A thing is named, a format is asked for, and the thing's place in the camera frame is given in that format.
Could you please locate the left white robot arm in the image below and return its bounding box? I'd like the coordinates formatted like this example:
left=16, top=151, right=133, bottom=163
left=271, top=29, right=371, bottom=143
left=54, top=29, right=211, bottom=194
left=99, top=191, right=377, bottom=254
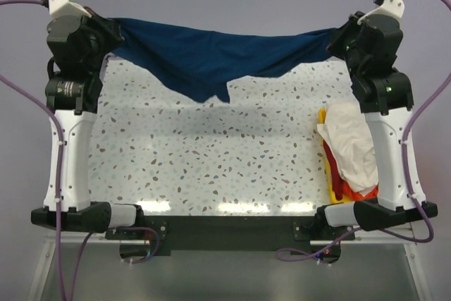
left=31, top=15, right=146, bottom=239

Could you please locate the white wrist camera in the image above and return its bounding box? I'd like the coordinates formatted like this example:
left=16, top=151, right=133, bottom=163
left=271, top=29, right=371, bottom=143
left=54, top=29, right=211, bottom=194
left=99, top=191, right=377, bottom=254
left=357, top=0, right=405, bottom=25
left=48, top=0, right=92, bottom=19

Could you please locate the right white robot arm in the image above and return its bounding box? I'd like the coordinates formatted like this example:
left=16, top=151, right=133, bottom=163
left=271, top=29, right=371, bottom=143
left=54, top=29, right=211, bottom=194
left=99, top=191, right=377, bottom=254
left=311, top=12, right=438, bottom=240

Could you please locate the white t shirt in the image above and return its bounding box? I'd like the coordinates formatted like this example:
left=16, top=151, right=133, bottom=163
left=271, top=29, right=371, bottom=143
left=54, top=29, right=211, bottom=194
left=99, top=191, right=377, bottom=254
left=317, top=102, right=378, bottom=192

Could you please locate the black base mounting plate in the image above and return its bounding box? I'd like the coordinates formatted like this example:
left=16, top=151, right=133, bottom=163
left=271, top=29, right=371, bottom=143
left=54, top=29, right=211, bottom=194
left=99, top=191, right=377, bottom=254
left=106, top=216, right=354, bottom=259

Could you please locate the blue t shirt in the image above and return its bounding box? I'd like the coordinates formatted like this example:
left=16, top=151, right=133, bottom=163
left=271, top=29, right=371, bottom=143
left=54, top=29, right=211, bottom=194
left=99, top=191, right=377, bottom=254
left=113, top=18, right=334, bottom=103

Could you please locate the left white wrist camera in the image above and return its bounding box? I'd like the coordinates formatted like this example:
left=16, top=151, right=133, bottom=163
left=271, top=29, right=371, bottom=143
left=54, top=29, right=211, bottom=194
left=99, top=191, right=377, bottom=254
left=48, top=0, right=92, bottom=19

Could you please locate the yellow plastic bin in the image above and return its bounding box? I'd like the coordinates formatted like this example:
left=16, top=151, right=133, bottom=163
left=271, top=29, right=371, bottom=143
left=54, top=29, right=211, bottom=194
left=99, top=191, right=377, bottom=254
left=317, top=107, right=346, bottom=204

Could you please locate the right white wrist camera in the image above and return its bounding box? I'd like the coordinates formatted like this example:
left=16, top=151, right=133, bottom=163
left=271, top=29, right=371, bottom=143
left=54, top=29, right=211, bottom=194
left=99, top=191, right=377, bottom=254
left=357, top=0, right=405, bottom=25

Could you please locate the orange t shirt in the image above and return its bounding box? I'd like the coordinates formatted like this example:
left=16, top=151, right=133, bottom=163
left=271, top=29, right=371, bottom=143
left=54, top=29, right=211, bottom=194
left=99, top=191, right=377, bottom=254
left=342, top=182, right=378, bottom=201

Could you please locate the red t shirt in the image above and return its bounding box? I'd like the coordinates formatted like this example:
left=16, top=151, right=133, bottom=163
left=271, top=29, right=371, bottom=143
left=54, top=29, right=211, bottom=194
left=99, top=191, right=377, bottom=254
left=323, top=141, right=345, bottom=202

